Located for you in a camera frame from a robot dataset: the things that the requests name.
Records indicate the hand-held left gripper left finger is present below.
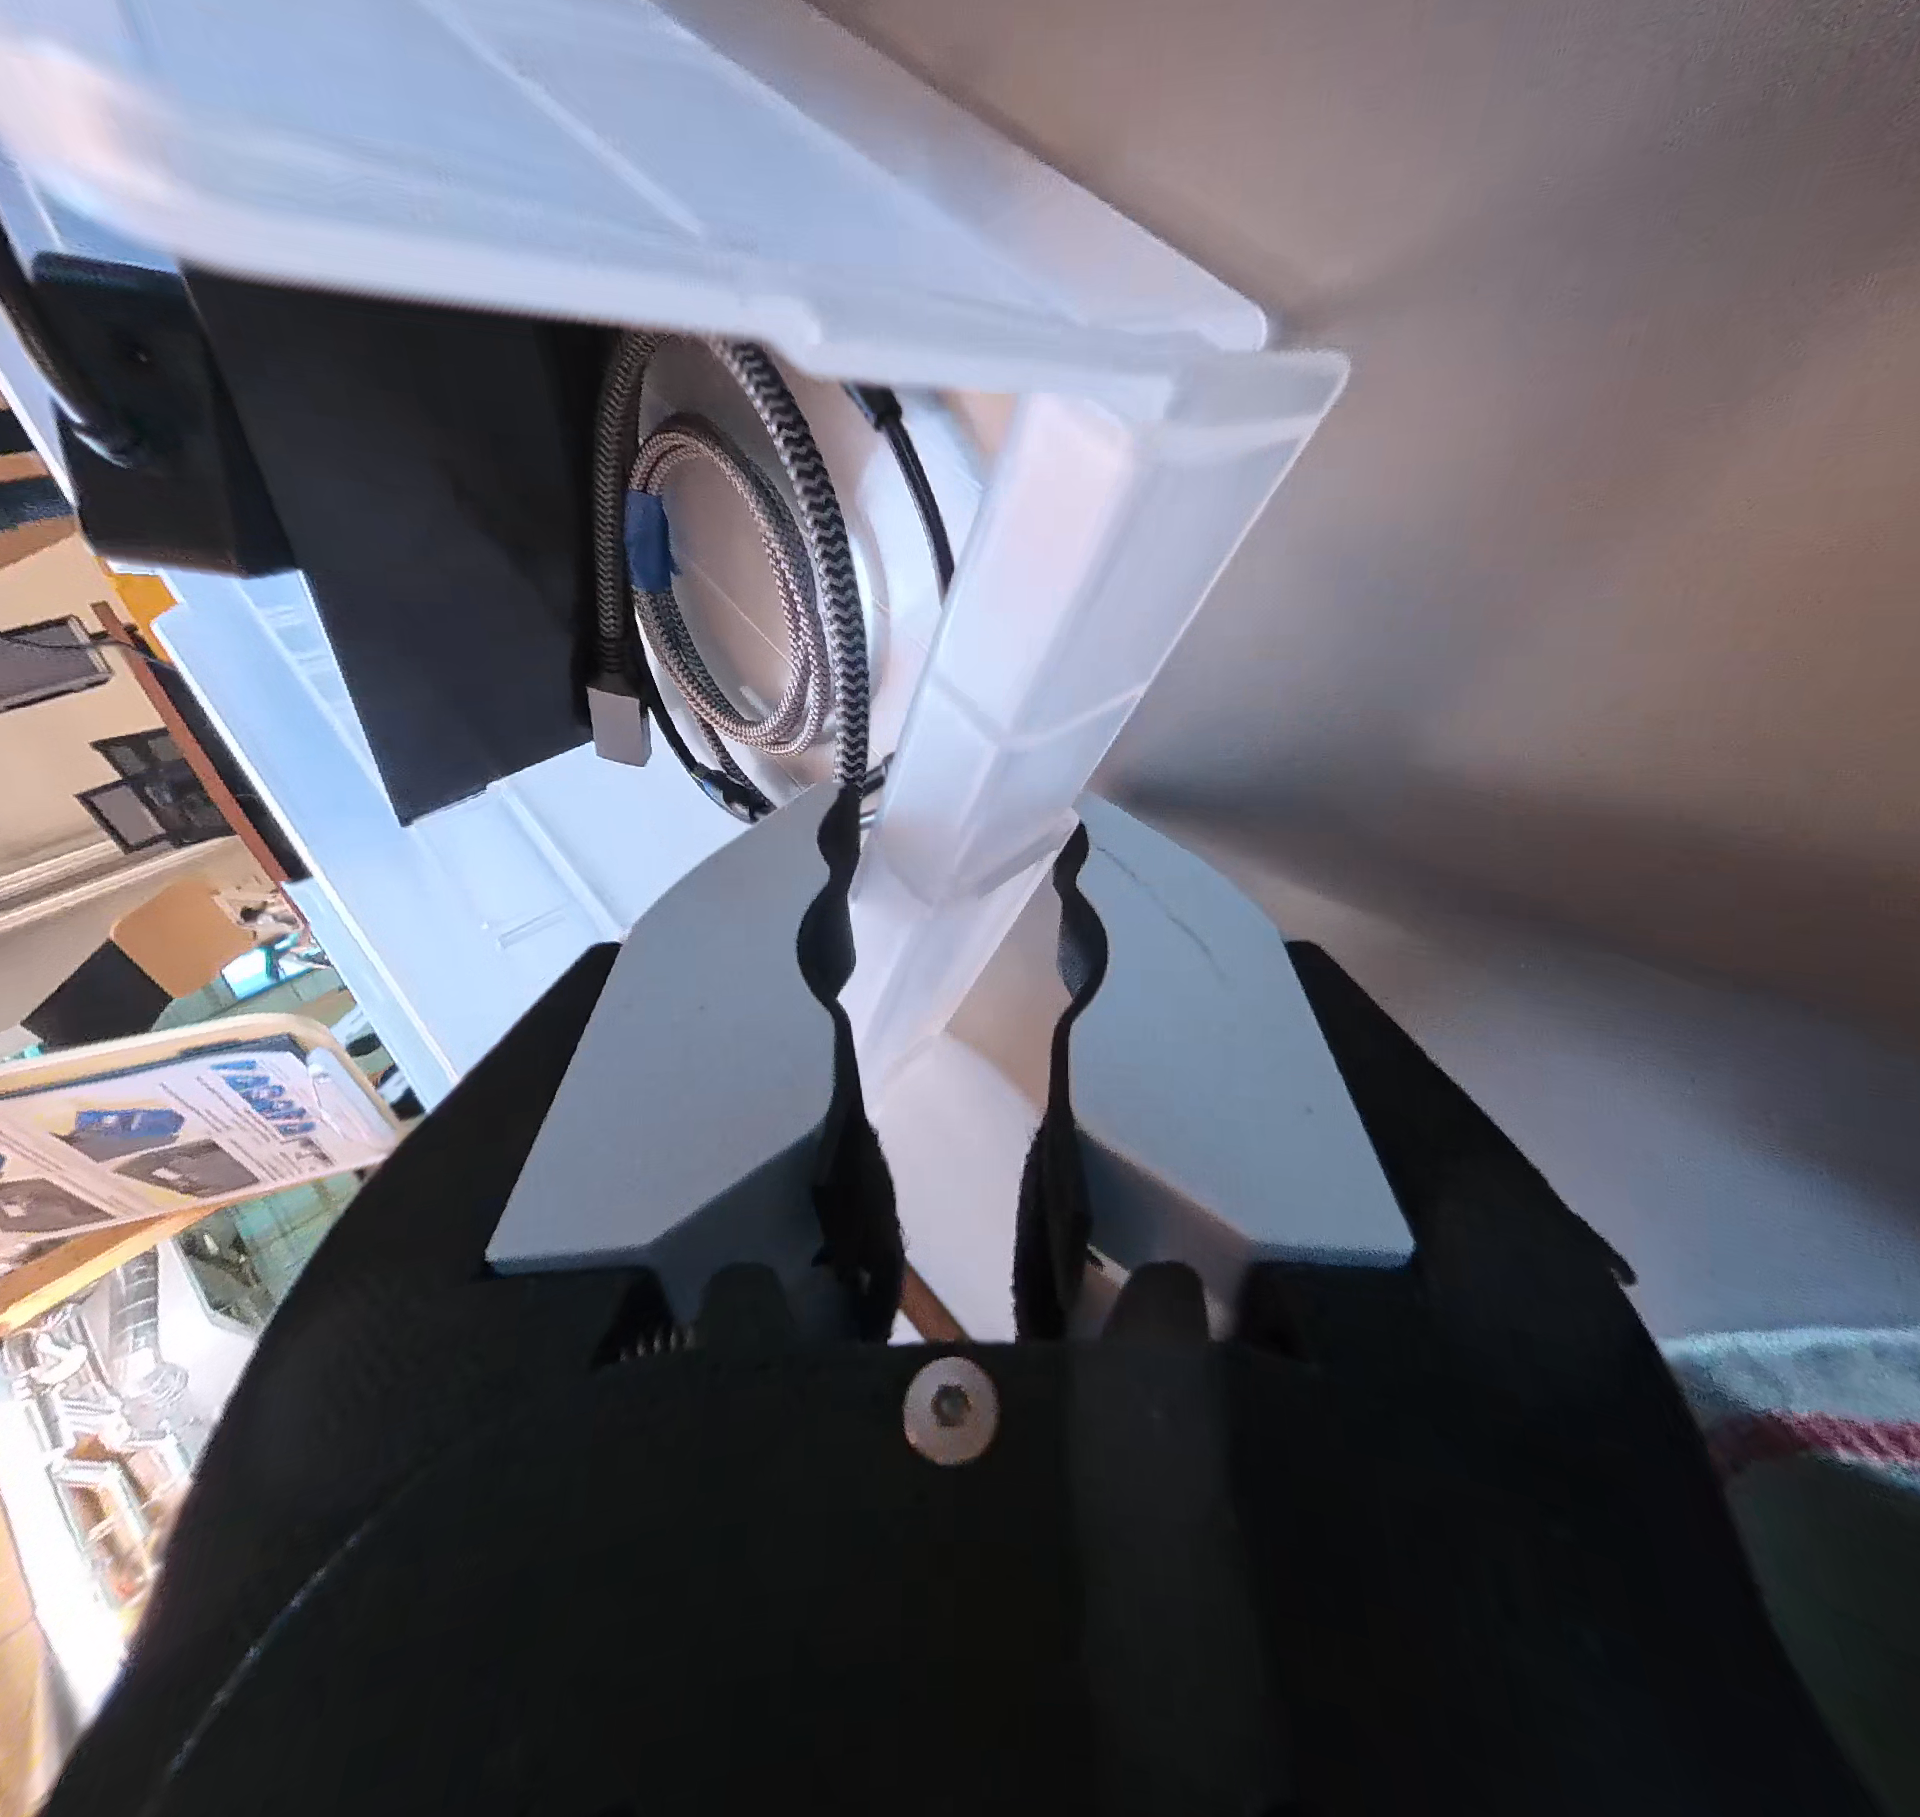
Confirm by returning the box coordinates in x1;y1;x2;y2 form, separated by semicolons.
483;789;870;1332

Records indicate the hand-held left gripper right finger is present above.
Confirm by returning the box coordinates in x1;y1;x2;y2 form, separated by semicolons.
1046;792;1415;1335

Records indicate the grey braided USB cable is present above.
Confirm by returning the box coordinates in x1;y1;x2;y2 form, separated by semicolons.
584;334;842;773

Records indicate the black USB cable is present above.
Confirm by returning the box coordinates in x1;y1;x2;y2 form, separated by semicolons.
843;382;961;606

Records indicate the black multi-port USB hub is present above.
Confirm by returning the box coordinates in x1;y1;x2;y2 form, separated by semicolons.
26;254;299;579

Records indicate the clear plastic bin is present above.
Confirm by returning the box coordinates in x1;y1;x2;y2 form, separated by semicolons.
0;0;1353;1347

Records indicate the small instruction board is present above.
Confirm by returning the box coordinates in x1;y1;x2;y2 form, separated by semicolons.
0;1031;403;1266

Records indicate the black-white zigzag braided cable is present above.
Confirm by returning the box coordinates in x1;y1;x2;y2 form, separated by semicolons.
716;340;888;817

